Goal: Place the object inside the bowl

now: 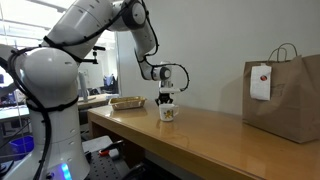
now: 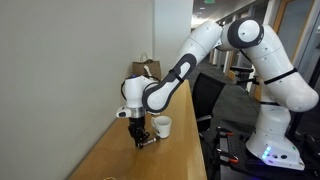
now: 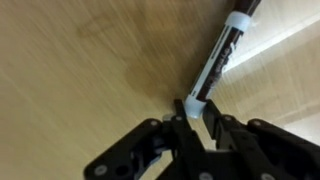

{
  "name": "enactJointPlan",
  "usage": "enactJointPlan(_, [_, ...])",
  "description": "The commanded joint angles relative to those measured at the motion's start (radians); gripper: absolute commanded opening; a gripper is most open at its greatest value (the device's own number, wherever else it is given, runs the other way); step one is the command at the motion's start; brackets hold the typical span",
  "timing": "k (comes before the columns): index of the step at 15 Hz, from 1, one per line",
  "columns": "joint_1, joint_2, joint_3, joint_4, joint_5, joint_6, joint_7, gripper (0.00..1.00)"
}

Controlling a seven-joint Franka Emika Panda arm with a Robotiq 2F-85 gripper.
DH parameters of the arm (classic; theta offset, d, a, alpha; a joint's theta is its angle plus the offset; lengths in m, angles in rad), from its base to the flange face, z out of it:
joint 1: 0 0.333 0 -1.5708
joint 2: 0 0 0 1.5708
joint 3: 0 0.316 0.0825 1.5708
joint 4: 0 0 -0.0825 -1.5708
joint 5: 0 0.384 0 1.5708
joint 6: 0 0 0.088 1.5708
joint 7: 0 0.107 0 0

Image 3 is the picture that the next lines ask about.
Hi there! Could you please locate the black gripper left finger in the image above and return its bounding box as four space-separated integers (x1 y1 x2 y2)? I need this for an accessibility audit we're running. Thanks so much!
83 98 214 180

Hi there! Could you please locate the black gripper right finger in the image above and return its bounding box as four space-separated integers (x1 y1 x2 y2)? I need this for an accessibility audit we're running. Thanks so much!
202 98 320 180

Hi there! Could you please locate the black and white marker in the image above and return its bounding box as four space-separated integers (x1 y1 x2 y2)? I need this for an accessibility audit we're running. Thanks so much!
184 0 263 121

